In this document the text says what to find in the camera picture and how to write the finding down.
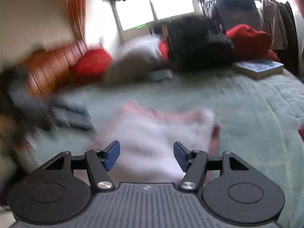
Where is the pink and white sweater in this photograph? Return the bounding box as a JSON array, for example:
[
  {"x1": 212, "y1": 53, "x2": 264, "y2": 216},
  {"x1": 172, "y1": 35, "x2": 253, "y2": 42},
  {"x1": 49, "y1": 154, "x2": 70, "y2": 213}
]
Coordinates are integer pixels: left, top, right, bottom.
[{"x1": 88, "y1": 102, "x2": 220, "y2": 185}]

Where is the clothes rack with garments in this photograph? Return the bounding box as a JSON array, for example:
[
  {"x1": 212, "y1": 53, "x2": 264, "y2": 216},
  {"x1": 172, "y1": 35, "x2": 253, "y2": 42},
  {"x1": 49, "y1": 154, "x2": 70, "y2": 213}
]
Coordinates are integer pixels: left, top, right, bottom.
[{"x1": 202, "y1": 0, "x2": 300, "y2": 75}]

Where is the wooden headboard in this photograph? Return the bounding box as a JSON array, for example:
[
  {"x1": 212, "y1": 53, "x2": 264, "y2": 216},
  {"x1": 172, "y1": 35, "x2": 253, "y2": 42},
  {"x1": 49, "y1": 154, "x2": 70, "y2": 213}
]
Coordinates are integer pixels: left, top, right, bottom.
[{"x1": 22, "y1": 40, "x2": 88, "y2": 96}]

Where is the green plaid bed blanket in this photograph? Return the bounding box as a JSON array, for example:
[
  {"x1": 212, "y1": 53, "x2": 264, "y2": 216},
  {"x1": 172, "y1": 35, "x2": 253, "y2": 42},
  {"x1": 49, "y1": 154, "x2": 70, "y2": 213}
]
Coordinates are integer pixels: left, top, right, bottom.
[{"x1": 23, "y1": 70, "x2": 303, "y2": 227}]

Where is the red quilt left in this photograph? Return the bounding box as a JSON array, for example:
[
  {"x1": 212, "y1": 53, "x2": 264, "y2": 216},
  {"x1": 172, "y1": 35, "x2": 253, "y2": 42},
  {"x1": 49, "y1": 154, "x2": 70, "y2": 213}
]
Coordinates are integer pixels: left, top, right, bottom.
[{"x1": 69, "y1": 48, "x2": 112, "y2": 85}]

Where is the red quilt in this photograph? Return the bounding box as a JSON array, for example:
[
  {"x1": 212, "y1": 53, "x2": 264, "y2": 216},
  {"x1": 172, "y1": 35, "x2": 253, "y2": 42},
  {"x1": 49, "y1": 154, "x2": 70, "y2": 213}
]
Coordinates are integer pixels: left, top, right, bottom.
[
  {"x1": 159, "y1": 24, "x2": 279, "y2": 62},
  {"x1": 69, "y1": 48, "x2": 112, "y2": 85}
]

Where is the grey green pillow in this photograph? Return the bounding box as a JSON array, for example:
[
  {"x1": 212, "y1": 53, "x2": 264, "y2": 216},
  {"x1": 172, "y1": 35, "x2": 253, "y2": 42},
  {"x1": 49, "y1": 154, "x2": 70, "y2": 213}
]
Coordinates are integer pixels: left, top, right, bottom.
[{"x1": 103, "y1": 35, "x2": 167, "y2": 87}]

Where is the blue white book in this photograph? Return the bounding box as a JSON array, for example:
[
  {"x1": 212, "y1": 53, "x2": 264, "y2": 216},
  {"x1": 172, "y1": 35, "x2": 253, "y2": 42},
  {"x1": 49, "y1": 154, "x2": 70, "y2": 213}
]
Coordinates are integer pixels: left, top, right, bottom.
[{"x1": 232, "y1": 59, "x2": 284, "y2": 79}]

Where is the red plaid curtain left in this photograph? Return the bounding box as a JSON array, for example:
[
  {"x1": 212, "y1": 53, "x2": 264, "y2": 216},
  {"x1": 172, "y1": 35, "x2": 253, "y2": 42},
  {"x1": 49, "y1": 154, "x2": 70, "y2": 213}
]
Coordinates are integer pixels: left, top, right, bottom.
[{"x1": 66, "y1": 0, "x2": 86, "y2": 41}]

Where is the red quilt right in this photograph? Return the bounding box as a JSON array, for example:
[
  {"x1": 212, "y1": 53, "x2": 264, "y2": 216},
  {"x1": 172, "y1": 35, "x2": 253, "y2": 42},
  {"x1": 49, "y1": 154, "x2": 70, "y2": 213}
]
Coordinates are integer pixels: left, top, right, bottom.
[{"x1": 159, "y1": 24, "x2": 279, "y2": 62}]

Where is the black backpack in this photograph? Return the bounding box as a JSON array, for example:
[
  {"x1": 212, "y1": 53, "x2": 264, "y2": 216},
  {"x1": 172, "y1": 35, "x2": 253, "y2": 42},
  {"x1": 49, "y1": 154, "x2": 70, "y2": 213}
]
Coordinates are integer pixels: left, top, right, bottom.
[{"x1": 151, "y1": 14, "x2": 234, "y2": 73}]

